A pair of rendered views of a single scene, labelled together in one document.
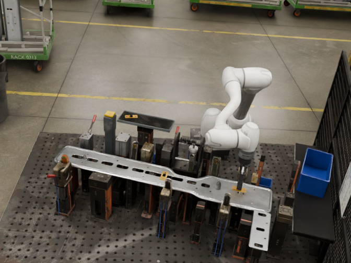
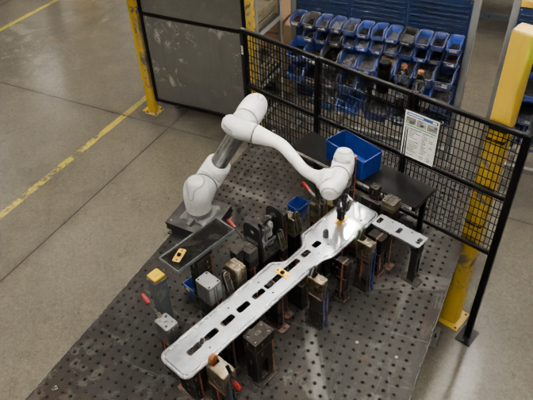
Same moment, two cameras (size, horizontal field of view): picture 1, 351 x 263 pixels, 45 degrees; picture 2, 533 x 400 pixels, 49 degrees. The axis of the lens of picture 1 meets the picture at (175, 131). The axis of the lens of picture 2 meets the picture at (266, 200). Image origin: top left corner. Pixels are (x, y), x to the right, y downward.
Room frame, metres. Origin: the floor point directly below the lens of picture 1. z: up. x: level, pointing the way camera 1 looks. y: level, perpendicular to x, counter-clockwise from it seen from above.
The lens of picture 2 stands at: (1.07, 1.67, 3.12)
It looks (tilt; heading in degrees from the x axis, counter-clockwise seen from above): 41 degrees down; 303
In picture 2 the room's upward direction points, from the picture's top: 3 degrees counter-clockwise
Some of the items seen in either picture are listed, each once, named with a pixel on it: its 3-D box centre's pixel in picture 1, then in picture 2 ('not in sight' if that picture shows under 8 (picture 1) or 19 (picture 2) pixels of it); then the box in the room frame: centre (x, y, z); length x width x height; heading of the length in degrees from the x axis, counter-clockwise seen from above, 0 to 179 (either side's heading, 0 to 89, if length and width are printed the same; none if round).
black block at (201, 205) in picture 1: (198, 223); (343, 279); (1.85, -0.19, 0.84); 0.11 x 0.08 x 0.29; 169
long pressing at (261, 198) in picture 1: (160, 176); (281, 276); (2.07, 0.07, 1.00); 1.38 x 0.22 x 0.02; 79
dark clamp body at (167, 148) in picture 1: (166, 170); (250, 272); (2.27, 0.04, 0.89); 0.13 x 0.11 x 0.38; 169
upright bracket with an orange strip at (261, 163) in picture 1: (256, 187); not in sight; (2.11, -0.54, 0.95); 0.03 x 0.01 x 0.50; 79
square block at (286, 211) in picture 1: (279, 232); (388, 223); (1.80, -0.66, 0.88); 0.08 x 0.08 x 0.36; 79
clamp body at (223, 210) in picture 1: (220, 229); (364, 264); (1.79, -0.31, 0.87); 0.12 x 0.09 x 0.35; 169
